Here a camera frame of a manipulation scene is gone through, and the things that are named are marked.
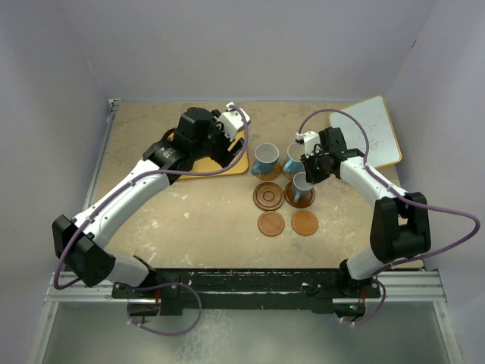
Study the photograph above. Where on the plain orange wooden coaster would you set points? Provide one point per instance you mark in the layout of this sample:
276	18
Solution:
271	223

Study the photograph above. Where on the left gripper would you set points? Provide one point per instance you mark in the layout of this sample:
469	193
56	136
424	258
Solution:
223	156

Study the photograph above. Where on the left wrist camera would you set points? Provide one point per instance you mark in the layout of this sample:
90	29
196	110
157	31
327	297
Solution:
232	121

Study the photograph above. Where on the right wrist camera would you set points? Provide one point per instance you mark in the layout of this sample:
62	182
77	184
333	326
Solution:
311	142

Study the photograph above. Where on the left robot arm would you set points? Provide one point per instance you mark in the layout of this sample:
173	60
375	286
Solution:
80	241

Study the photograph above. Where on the light blue mug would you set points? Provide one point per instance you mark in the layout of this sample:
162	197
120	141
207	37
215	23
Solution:
293	164

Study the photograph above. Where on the dark teal floral mug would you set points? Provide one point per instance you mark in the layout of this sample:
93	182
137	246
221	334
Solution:
266	158

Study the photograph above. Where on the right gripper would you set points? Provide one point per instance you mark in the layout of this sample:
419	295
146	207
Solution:
311	176

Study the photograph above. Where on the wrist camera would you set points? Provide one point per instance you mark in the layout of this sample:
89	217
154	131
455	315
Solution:
232	121
311	142

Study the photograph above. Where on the small whiteboard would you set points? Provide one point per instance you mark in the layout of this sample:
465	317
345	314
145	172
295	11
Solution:
372	114

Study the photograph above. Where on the aluminium table edge rail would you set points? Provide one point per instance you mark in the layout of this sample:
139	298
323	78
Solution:
114	106

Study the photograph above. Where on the dark ringed wooden coaster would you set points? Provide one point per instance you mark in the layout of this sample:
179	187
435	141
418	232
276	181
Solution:
268	196

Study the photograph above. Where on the woven rattan coaster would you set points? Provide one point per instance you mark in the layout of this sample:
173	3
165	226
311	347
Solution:
288	175
273	175

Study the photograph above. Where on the blue grey mug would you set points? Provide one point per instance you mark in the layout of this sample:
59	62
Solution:
301	188

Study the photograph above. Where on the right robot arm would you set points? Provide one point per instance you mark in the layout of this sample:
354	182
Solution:
399	230

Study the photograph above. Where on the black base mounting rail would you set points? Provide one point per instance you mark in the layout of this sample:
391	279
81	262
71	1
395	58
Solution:
170	291

